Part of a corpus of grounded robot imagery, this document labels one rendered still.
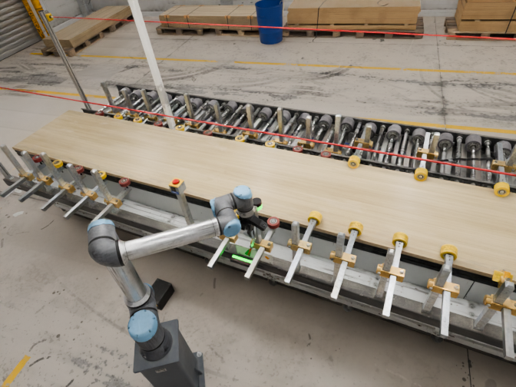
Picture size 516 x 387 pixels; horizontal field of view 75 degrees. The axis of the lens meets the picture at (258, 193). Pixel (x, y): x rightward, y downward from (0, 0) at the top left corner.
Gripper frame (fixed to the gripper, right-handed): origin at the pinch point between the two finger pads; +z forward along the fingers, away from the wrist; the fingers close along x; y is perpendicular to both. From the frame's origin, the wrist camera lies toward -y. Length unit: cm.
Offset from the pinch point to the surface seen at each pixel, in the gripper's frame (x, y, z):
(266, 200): -40.2, 9.9, 11.2
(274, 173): -67, 15, 11
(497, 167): -114, -127, 6
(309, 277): -4.6, -32.4, 31.1
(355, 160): -90, -38, 4
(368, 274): -24, -64, 39
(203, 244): -4, 44, 32
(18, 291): 59, 220, 101
